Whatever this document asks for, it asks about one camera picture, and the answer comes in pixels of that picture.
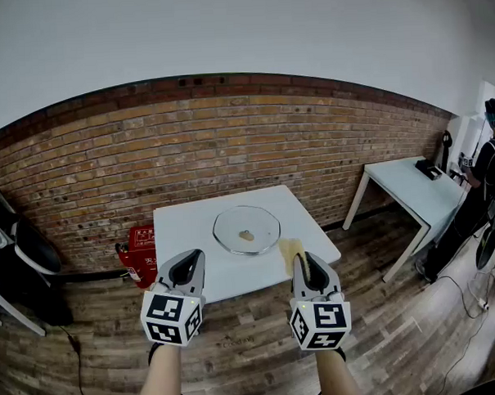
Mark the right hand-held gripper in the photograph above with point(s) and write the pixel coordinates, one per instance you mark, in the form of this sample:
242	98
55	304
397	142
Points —
322	322

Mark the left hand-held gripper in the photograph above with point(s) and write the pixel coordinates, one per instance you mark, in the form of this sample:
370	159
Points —
170	314

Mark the yellow sponge cloth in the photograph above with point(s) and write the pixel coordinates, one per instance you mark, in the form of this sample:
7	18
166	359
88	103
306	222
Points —
290	248

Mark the clear glass plate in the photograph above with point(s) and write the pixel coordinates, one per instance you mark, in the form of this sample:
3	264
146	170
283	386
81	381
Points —
232	230

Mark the person's left forearm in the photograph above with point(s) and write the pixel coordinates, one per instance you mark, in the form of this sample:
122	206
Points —
161	380

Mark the person's right forearm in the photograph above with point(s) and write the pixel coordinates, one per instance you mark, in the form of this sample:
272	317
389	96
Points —
335	377

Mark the red fire extinguisher box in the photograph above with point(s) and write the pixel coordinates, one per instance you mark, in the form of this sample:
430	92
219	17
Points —
146	244

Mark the white side table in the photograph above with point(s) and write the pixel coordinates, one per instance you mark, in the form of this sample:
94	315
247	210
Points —
402	186

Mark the black and white chair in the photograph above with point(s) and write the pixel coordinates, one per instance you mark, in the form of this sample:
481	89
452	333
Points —
32	247

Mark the black device on table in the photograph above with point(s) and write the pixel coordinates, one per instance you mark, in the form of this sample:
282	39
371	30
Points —
428	169

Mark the white power strip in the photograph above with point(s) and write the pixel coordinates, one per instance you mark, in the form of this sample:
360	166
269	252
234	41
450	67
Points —
483	304

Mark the black round fan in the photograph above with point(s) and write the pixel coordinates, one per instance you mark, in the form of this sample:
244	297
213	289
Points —
489	243

